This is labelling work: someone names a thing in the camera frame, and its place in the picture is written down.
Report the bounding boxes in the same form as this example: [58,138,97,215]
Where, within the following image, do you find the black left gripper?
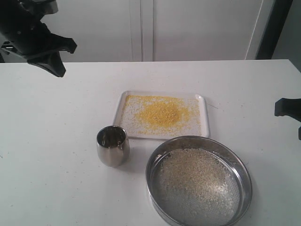
[0,0,77,77]

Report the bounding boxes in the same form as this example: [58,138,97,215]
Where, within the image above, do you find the white rectangular plastic tray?
[113,90,210,140]

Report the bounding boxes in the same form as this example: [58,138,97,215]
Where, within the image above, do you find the stainless steel cup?
[96,125,130,168]

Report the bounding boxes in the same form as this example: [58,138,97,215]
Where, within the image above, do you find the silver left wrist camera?
[19,0,58,15]

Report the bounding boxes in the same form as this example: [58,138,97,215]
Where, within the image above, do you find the pile of beige rice grains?
[121,94,240,225]

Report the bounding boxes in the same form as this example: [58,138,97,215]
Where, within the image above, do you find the round steel mesh sieve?
[145,136,253,226]

